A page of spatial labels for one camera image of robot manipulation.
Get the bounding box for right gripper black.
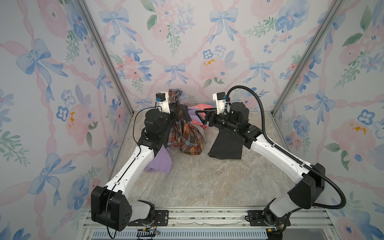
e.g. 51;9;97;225
195;108;239;137

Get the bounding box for red plaid cloth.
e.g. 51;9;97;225
167;89;205;156

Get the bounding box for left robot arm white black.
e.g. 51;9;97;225
91;104;179;232

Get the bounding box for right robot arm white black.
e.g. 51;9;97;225
196;103;325;227

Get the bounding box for pink patterned cloth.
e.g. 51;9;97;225
188;103;215;130

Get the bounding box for black cloth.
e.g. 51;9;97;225
208;130;243;160

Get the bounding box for purple cloth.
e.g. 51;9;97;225
145;105;207;174

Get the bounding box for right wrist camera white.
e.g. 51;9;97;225
213;92;230;115

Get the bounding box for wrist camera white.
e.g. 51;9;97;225
213;92;230;115
156;92;171;114

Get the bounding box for thin black left cable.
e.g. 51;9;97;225
104;104;164;239

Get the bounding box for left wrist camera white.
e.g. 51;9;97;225
156;92;171;114

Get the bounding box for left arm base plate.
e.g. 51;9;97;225
128;210;170;227

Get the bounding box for black corrugated cable hose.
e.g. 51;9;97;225
224;85;347;210

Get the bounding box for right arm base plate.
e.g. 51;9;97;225
245;210;291;230

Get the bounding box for left aluminium corner post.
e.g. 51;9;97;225
74;0;134;117

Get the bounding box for aluminium corner post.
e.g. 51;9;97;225
271;0;344;117
74;0;134;117

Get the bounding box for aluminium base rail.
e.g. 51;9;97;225
76;205;341;240

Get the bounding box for right aluminium corner post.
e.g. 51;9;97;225
271;0;344;117

